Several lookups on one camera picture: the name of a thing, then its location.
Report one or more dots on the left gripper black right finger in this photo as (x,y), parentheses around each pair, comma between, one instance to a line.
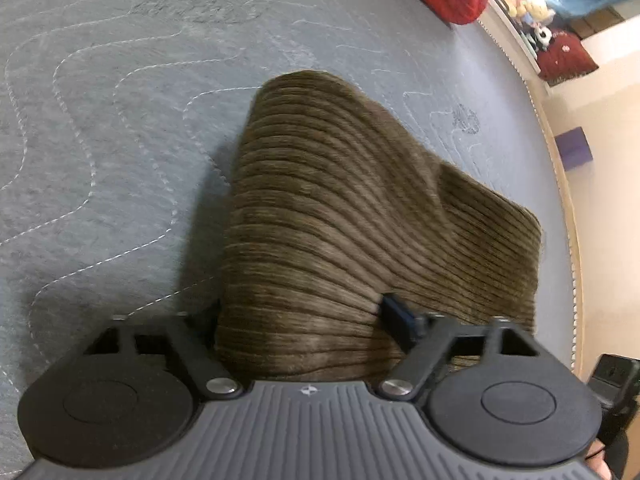
(491,391)

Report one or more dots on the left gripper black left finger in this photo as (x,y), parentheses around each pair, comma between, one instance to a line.
(124,393)

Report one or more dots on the brown corduroy pants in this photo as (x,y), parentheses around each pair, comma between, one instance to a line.
(334,204)

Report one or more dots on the purple box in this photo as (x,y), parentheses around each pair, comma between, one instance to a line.
(573,148)

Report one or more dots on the grey quilted mattress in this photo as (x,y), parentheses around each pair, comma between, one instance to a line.
(119,119)

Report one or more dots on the dark red cushion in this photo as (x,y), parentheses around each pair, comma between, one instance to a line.
(564,59)

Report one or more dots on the stuffed toys pile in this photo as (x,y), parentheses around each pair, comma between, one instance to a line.
(531,19)

